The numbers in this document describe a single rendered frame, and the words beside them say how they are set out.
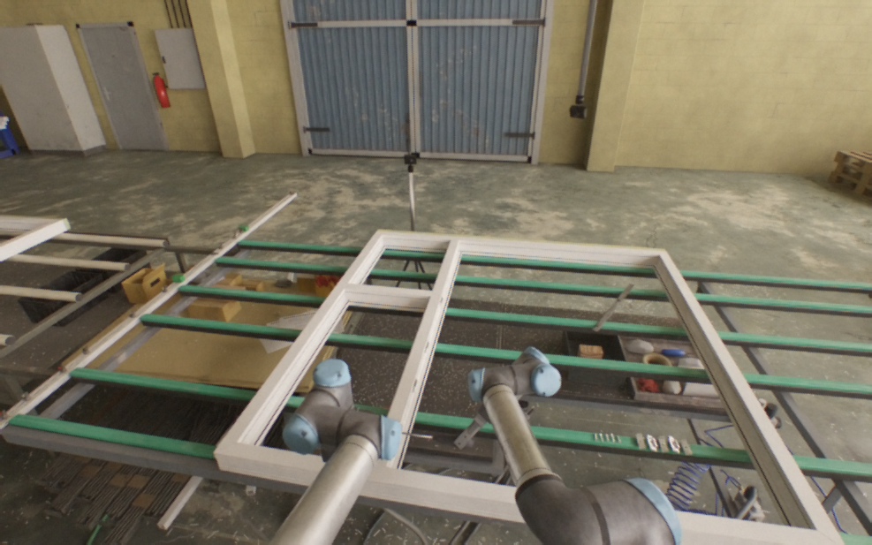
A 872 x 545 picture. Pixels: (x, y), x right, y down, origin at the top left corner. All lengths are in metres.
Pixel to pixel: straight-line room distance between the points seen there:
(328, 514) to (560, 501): 0.38
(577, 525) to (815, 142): 8.04
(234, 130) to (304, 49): 1.78
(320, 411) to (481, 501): 0.46
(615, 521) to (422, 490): 0.49
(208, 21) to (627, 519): 8.01
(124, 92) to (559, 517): 9.67
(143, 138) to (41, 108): 1.62
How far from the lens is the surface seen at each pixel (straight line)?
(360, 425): 0.86
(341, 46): 7.59
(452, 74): 7.21
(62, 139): 10.45
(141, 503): 2.18
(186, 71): 8.77
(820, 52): 8.27
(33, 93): 10.53
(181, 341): 2.35
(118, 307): 2.85
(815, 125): 8.50
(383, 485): 1.18
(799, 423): 1.82
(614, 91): 6.97
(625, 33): 6.93
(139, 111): 9.83
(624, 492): 0.88
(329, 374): 0.95
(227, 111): 8.28
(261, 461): 1.28
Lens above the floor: 1.89
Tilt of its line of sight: 29 degrees down
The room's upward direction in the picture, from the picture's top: straight up
